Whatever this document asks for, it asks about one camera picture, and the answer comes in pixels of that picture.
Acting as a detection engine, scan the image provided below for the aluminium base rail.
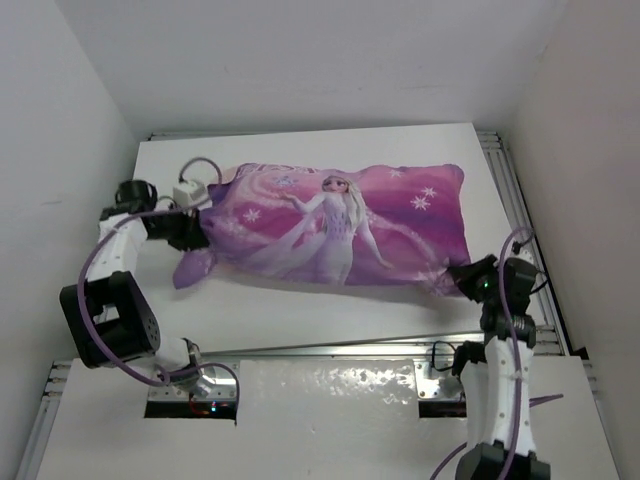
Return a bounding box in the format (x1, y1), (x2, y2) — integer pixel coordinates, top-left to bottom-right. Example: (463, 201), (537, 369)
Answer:
(149, 337), (487, 408)

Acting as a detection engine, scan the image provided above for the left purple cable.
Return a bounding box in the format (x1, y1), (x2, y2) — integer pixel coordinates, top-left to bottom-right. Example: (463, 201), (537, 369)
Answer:
(79, 156), (241, 416)

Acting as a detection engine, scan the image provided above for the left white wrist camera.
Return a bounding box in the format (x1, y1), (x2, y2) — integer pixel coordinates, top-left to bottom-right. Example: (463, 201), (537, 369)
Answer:
(172, 180), (210, 208)

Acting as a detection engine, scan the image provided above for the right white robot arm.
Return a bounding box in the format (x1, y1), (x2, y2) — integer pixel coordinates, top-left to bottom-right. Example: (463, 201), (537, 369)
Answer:
(449, 255), (551, 479)

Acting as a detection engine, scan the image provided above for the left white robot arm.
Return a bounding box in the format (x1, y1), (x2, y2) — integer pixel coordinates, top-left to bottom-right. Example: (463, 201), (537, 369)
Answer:
(59, 180), (210, 387)

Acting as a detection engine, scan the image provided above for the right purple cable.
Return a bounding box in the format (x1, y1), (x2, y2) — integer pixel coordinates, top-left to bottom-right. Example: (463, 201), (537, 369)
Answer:
(429, 227), (564, 480)

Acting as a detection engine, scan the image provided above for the purple cable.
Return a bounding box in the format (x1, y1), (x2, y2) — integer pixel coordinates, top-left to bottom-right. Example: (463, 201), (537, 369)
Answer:
(79, 156), (241, 416)
(429, 227), (564, 480)

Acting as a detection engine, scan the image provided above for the pink printed pillowcase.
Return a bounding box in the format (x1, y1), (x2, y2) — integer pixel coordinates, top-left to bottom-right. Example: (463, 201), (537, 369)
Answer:
(172, 163), (470, 296)

